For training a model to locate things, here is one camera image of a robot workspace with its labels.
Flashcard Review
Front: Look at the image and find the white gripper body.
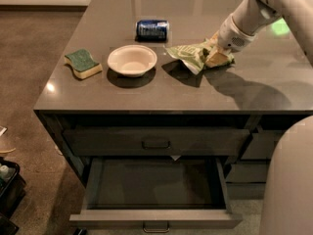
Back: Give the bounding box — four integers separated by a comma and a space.
217, 14, 255, 52

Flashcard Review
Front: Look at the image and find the green jalapeno chip bag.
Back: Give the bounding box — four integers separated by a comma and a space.
166, 39, 235, 74

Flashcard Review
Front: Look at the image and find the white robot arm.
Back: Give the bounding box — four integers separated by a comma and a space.
213, 0, 313, 235

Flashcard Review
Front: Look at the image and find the right bottom drawer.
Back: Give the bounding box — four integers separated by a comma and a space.
227, 183, 265, 200

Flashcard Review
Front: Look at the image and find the closed top drawer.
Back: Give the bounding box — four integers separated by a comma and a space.
63, 126, 249, 156

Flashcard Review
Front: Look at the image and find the open middle drawer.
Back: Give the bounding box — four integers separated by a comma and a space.
70, 157, 243, 230

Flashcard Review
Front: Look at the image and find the blue soda can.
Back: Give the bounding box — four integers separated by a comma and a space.
136, 20, 169, 41

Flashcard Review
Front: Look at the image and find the grey counter cabinet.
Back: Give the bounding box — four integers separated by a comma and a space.
34, 0, 313, 178

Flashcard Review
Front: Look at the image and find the green and yellow sponge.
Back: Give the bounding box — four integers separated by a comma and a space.
65, 49, 103, 79

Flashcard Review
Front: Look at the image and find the black bin with bottles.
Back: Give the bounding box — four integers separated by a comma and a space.
0, 160, 25, 235

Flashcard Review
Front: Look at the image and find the top drawer handle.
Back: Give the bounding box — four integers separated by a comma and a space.
142, 140, 171, 150

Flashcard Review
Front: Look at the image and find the drawer handle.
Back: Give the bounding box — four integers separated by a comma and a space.
142, 140, 171, 150
143, 221, 169, 233

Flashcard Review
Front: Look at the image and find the middle drawer handle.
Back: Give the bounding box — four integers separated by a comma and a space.
143, 221, 169, 233

